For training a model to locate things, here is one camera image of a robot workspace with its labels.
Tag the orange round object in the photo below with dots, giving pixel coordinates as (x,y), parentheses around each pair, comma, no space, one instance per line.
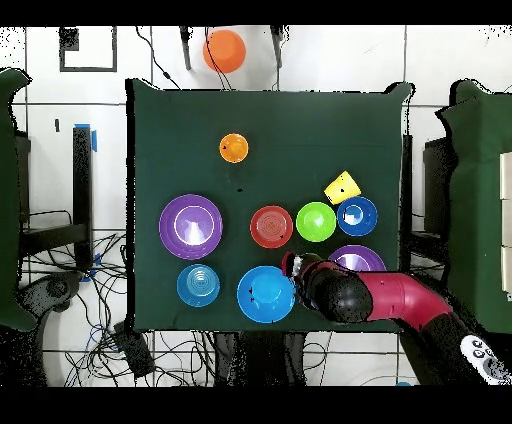
(224,51)

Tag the black square floor frame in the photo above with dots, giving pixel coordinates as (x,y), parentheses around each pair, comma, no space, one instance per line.
(68,39)

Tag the large light blue bowl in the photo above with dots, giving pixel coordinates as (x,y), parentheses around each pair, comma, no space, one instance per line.
(266,294)

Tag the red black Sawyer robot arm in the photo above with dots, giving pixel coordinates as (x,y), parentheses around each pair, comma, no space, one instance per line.
(400,296)

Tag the green plastic bowl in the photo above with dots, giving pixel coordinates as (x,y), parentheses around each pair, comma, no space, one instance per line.
(316,221)

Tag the black metal stand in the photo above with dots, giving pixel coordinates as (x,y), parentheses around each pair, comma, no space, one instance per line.
(82,180)

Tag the blue tape strip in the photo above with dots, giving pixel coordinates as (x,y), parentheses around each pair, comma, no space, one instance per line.
(94,140)

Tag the orange-red plastic bowl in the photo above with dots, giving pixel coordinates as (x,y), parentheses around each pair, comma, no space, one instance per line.
(271,227)

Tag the white box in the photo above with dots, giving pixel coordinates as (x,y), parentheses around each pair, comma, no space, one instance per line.
(507,270)

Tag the small light blue bowl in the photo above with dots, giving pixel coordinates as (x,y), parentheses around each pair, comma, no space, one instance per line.
(198,285)

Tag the black metal post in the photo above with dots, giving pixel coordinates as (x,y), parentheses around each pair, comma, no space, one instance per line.
(407,200)

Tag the dark green tablecloth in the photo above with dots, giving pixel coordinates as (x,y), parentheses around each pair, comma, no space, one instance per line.
(192,120)

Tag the purple plastic bowl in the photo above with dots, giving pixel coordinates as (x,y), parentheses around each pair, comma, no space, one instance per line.
(358,258)
(190,226)

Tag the black tripod leg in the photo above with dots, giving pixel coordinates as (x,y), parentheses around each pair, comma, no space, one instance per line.
(185,48)
(277,44)

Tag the black grey chair base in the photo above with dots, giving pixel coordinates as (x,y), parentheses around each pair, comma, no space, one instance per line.
(54,288)

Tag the yellow plastic cup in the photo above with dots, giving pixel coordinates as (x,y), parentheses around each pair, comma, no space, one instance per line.
(342,188)

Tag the orange plastic cup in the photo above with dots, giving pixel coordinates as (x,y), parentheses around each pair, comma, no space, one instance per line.
(234,148)

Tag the black power adapter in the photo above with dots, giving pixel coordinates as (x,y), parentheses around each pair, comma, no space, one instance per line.
(134,352)

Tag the dark blue plastic bowl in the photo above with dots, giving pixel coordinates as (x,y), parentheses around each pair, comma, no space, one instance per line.
(356,226)

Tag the green cloth covered table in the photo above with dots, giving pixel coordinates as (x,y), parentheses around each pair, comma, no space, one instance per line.
(8,200)
(476,200)

